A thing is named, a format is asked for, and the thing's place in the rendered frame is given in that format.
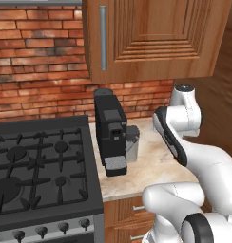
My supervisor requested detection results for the black coffee machine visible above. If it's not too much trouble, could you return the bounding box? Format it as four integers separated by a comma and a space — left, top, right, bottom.
93, 88, 141, 178

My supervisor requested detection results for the black gas hob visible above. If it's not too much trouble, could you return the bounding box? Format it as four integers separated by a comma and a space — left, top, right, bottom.
0, 114, 106, 243

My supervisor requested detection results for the wooden drawer front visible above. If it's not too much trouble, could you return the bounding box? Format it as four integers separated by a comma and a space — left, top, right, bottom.
104, 219, 155, 243
103, 196, 156, 229

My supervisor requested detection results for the black hob knob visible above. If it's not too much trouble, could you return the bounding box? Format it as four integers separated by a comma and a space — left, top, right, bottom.
79, 217, 91, 232
34, 226, 48, 240
11, 230, 26, 243
57, 221, 70, 235

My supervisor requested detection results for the tall wooden cabinet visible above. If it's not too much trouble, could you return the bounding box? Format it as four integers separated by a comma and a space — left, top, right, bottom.
173, 0, 232, 157

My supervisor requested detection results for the grey extractor hood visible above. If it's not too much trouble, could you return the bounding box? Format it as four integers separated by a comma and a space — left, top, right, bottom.
0, 0, 83, 7

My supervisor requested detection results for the grey cupboard door handle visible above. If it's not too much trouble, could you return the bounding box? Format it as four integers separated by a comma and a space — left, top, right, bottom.
99, 5, 108, 71

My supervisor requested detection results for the wooden wall cupboard door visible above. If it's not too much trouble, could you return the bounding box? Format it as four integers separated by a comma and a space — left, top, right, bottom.
82, 0, 232, 84

